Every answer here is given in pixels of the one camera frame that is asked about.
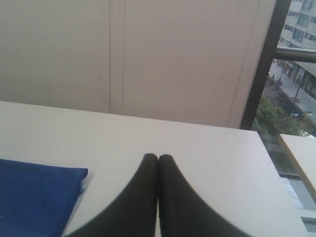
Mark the blue towel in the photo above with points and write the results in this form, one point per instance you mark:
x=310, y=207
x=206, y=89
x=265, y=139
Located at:
x=37, y=200

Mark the black window frame post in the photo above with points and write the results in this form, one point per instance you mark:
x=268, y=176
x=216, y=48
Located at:
x=268, y=53

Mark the horizontal metal window railing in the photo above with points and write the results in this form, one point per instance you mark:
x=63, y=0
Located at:
x=295, y=54

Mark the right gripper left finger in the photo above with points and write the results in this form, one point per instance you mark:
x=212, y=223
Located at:
x=133, y=213

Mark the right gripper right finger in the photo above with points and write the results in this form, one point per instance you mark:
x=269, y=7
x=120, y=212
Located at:
x=182, y=212

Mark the beige neighbouring table top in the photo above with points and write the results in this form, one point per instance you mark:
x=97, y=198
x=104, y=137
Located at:
x=301, y=152

